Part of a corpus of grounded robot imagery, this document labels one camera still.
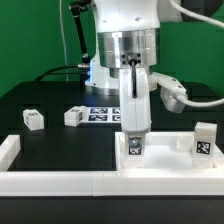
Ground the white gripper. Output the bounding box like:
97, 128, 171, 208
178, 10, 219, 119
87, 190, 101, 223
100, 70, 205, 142
119, 67, 151, 148

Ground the white square tabletop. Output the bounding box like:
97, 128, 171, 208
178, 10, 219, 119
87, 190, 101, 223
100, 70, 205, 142
115, 132, 224, 170

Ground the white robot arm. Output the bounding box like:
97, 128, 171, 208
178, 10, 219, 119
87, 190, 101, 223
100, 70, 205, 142
86, 0, 224, 149

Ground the fiducial marker sheet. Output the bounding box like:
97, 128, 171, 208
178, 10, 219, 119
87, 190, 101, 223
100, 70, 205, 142
82, 107, 121, 123

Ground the white U-shaped obstacle fence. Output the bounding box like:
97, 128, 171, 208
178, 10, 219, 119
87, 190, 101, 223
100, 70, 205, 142
0, 135, 224, 196

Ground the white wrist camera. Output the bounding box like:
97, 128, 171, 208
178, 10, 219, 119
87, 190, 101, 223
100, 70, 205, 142
152, 72, 187, 113

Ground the black cable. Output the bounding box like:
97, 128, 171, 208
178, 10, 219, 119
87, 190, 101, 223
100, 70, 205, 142
34, 64, 91, 82

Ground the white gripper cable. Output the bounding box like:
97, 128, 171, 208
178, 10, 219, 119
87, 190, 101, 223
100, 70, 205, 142
168, 0, 224, 108

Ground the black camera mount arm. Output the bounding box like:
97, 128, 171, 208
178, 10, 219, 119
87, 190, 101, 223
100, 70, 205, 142
69, 0, 91, 63

